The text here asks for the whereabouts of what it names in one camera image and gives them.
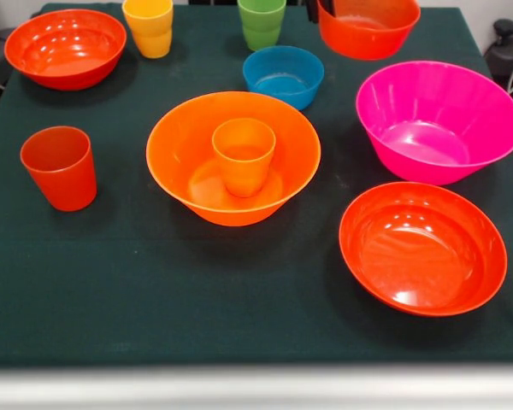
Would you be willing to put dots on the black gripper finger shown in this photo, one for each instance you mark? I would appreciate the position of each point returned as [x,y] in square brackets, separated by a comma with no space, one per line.
[331,7]
[313,10]

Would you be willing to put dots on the small red bowl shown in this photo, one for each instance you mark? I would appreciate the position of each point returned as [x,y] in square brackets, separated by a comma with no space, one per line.
[367,40]

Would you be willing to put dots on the large pink bowl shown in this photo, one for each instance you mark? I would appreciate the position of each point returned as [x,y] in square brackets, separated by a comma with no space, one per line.
[432,141]

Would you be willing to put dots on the orange cup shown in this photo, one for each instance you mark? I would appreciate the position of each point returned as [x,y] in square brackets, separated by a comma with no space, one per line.
[243,171]

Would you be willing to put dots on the large orange bowl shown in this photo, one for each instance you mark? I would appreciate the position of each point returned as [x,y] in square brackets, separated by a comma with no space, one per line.
[179,162]

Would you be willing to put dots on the green cup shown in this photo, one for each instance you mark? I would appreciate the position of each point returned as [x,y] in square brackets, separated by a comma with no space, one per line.
[261,34]

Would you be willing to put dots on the blue bowl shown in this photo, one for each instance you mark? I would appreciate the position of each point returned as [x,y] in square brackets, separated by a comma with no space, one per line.
[282,68]

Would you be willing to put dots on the yellow cup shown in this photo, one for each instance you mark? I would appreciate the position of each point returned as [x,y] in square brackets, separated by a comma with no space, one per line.
[154,42]

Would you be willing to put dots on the black round device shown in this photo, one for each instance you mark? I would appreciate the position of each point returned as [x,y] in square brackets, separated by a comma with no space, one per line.
[504,55]

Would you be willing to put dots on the large red bowl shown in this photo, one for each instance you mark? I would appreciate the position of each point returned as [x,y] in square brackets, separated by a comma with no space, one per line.
[64,64]
[419,256]

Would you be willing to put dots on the red cup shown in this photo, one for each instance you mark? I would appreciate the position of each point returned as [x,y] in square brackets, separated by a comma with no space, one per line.
[64,179]

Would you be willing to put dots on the dark green table cloth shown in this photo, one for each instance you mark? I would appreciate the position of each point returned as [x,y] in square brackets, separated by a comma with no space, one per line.
[111,277]

